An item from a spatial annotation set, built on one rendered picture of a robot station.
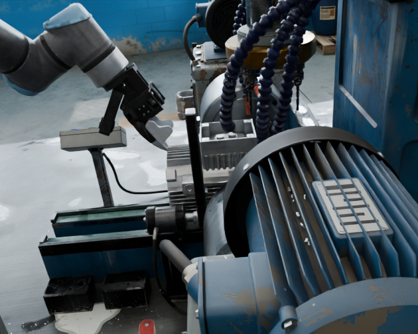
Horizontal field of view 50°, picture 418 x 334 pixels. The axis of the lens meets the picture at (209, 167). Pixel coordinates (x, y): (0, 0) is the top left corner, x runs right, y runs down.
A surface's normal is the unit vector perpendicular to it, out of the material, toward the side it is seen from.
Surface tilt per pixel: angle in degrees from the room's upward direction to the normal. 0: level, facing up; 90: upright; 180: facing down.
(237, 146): 90
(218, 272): 0
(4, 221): 0
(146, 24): 90
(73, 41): 90
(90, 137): 56
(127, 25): 90
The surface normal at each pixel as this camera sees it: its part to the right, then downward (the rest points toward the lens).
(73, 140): -0.03, -0.08
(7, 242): -0.09, -0.87
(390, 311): -0.03, 0.15
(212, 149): 0.01, 0.48
